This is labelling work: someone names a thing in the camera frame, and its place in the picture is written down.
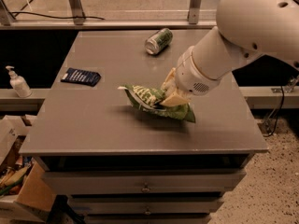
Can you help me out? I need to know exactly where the black cable on floor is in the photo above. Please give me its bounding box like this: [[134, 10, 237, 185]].
[[262, 85, 286, 138]]

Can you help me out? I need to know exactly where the white pump sanitizer bottle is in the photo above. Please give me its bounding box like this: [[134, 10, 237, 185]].
[[6, 65, 32, 98]]

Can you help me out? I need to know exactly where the green jalapeno chip bag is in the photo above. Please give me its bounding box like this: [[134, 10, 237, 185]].
[[119, 85, 196, 123]]

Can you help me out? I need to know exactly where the grey drawer cabinet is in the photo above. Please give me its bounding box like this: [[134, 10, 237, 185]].
[[21, 30, 267, 224]]

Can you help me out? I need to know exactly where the black cable behind railing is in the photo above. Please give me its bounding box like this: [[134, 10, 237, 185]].
[[0, 0, 107, 21]]

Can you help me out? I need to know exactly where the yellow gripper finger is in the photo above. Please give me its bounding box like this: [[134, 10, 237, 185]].
[[160, 90, 191, 107], [161, 68, 177, 92]]

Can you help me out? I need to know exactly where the dark blue snack packet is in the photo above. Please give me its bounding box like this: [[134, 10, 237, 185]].
[[61, 67, 101, 87]]

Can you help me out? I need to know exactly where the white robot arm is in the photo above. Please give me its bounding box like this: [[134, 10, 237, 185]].
[[161, 0, 299, 106]]

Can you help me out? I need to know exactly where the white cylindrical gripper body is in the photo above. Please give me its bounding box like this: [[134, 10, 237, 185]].
[[175, 46, 221, 95]]

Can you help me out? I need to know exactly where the cardboard box with items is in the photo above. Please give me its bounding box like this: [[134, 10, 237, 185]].
[[0, 116, 56, 222]]

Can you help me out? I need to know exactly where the metal railing frame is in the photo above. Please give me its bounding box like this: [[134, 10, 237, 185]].
[[1, 0, 220, 30]]

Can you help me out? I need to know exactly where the green soda can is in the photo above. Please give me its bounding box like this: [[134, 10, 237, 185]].
[[145, 28, 173, 55]]

